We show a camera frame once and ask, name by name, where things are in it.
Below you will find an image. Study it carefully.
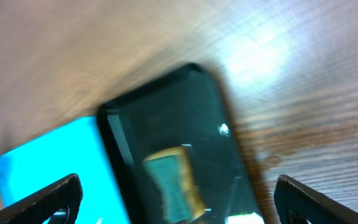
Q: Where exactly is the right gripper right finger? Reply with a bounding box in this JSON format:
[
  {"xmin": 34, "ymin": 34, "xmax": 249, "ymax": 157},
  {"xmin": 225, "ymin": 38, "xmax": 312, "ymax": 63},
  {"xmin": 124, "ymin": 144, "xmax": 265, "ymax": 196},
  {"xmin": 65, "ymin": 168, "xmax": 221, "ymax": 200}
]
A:
[{"xmin": 273, "ymin": 175, "xmax": 358, "ymax": 224}]

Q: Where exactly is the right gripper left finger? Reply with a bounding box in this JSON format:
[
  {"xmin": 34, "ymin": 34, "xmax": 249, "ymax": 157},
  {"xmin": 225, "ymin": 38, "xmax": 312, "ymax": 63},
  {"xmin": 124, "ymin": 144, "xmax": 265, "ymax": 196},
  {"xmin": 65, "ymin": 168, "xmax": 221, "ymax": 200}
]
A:
[{"xmin": 0, "ymin": 173, "xmax": 83, "ymax": 224}]

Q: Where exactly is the green yellow sponge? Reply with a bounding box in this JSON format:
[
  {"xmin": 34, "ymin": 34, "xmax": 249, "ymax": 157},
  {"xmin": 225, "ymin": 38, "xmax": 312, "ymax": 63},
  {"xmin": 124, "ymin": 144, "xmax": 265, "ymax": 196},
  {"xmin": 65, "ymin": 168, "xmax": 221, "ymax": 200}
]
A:
[{"xmin": 143, "ymin": 146, "xmax": 206, "ymax": 223}]

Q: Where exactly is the teal plastic tray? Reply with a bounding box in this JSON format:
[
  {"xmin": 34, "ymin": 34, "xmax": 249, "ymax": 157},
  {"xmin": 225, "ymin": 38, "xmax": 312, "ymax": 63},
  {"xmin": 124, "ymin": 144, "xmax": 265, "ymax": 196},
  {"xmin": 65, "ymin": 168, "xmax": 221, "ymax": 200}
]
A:
[{"xmin": 0, "ymin": 116, "xmax": 130, "ymax": 224}]

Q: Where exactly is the black rectangular tray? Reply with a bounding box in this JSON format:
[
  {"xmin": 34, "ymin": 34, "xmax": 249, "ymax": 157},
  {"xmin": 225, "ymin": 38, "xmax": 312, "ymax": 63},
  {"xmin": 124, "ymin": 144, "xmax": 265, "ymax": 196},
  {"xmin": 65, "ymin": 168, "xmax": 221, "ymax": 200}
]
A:
[{"xmin": 96, "ymin": 63, "xmax": 264, "ymax": 223}]

